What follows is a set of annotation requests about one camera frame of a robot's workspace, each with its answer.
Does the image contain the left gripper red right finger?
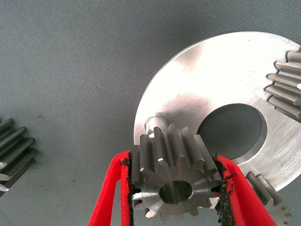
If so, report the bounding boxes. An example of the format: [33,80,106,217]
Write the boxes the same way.
[213,153,278,226]

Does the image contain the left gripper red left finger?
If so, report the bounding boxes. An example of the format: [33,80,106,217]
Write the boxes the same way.
[87,150,135,226]

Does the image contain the small steel gear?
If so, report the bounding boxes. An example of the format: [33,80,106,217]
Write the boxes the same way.
[265,50,301,123]
[246,171,293,226]
[130,124,223,222]

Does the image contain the large steel gear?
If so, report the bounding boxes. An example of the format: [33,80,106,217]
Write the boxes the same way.
[0,117,38,198]

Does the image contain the round metal plate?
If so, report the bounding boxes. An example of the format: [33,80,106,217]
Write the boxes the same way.
[133,31,301,192]

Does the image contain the dark grey table cloth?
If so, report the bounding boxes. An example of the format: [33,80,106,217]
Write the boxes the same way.
[0,0,301,226]

